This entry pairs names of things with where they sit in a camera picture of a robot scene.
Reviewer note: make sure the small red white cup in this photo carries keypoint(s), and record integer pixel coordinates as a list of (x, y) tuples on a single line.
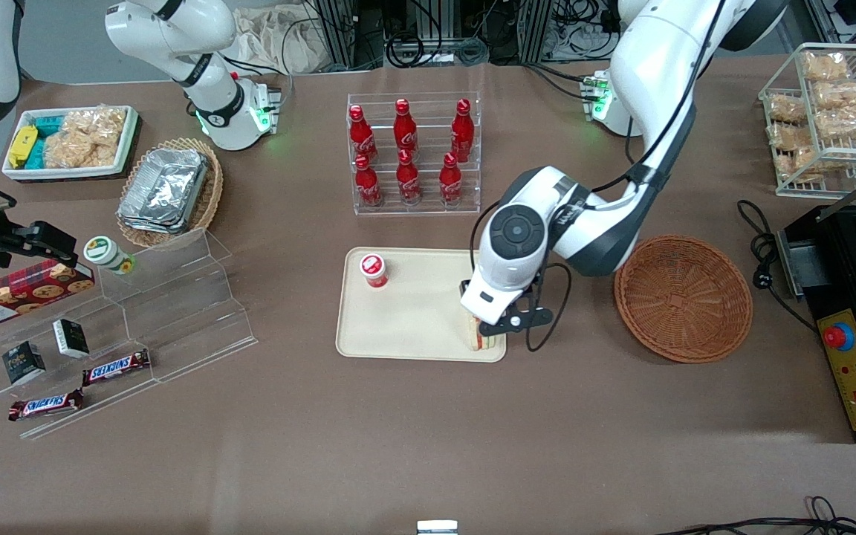
[(374, 269)]

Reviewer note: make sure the black appliance box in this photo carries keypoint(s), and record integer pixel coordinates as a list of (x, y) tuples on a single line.
[(837, 253)]

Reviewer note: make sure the red emergency stop button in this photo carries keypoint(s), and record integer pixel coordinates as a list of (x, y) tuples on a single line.
[(838, 337)]

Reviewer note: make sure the stack of foil trays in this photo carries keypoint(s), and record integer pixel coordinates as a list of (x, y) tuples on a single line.
[(164, 189)]

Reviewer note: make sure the round brown wicker basket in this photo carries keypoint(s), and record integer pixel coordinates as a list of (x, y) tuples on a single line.
[(684, 297)]

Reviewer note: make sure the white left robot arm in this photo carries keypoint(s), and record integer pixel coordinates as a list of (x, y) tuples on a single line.
[(651, 74)]

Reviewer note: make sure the oval light wicker basket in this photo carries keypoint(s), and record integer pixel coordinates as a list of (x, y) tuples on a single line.
[(209, 200)]

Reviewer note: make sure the yellow snack packet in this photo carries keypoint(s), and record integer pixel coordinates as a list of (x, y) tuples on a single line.
[(22, 146)]

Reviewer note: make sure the clear bag of crackers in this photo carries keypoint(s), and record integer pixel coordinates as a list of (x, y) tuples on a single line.
[(86, 137)]

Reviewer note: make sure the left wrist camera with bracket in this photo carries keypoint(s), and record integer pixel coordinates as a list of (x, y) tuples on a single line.
[(521, 318)]

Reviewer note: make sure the clear acrylic bottle rack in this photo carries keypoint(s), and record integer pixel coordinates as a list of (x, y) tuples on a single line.
[(417, 208)]

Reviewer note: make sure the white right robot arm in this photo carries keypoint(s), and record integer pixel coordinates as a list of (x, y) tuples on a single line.
[(175, 30)]

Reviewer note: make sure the green white yoghurt cup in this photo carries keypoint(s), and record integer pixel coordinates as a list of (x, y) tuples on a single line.
[(105, 253)]

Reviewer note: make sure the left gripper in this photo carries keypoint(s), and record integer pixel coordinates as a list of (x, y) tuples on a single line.
[(464, 286)]

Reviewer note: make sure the white rectangular snack bin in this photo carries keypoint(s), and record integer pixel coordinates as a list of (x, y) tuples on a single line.
[(64, 173)]

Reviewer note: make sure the small black carton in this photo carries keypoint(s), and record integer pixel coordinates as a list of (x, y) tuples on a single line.
[(71, 338), (23, 364)]

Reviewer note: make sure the small white metal object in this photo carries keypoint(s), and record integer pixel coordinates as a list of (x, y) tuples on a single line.
[(437, 527)]

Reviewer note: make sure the red tartan cookie box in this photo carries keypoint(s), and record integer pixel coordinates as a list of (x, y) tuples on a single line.
[(19, 297)]

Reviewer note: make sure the Snickers bar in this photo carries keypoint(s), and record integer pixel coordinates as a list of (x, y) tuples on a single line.
[(45, 406), (116, 367)]

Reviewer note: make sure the triangular sandwich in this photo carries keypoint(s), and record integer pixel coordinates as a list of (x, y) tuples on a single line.
[(481, 340)]

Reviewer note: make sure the teal snack packet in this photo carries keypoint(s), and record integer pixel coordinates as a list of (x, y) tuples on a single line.
[(45, 130)]

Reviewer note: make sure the bagged fried snack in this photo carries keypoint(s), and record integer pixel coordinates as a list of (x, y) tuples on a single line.
[(842, 95), (803, 165), (790, 137), (844, 123), (825, 65), (786, 108)]

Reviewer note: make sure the red cola bottle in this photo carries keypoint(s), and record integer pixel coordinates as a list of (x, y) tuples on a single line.
[(368, 186), (462, 134), (405, 130), (362, 137), (450, 184), (408, 182)]

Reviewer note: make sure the beige cloth bag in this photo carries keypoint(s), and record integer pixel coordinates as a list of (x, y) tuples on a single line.
[(279, 41)]

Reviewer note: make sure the clear acrylic stepped shelf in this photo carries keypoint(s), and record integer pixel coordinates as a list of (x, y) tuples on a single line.
[(183, 319)]

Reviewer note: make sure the beige plastic tray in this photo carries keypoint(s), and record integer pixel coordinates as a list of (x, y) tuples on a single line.
[(413, 319)]

